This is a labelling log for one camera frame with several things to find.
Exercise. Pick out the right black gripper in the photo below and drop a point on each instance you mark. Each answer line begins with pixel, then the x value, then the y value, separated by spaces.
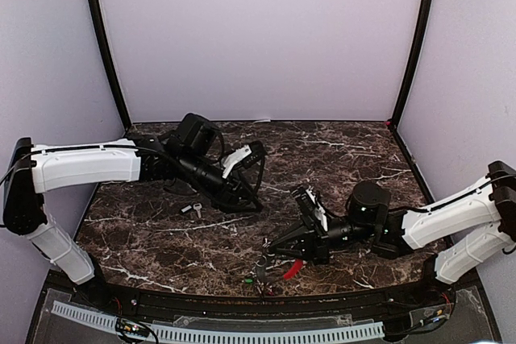
pixel 314 247

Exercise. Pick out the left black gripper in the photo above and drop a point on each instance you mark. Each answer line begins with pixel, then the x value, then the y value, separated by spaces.
pixel 226 197

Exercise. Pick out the large keyring with red grip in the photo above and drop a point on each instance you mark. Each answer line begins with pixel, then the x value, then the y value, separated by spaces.
pixel 271 269

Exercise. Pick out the silver key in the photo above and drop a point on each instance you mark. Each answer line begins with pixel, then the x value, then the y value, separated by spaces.
pixel 197 207

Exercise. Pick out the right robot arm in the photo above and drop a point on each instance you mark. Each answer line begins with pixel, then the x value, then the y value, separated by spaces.
pixel 486 209

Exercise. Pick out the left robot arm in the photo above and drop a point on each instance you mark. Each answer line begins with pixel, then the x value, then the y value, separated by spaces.
pixel 179 154

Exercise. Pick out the small circuit board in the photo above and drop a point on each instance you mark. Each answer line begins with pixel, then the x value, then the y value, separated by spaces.
pixel 130 329

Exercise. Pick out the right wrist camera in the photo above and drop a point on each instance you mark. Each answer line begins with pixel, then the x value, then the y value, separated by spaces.
pixel 314 216

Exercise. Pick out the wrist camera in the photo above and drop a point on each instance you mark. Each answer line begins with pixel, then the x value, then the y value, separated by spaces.
pixel 245 156
pixel 314 216

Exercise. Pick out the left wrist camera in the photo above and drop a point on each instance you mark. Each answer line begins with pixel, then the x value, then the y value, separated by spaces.
pixel 245 156

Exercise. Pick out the black front rail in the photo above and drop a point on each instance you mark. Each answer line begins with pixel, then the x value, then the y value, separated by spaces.
pixel 199 291

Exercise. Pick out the white slotted cable duct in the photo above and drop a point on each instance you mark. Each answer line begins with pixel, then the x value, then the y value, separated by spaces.
pixel 210 330

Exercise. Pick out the left black frame post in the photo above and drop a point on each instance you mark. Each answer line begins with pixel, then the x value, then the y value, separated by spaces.
pixel 96 16

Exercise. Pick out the black frame post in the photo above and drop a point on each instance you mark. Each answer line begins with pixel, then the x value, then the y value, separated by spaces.
pixel 412 63
pixel 96 16

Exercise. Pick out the right black frame post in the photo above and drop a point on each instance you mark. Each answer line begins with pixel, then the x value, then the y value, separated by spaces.
pixel 412 63

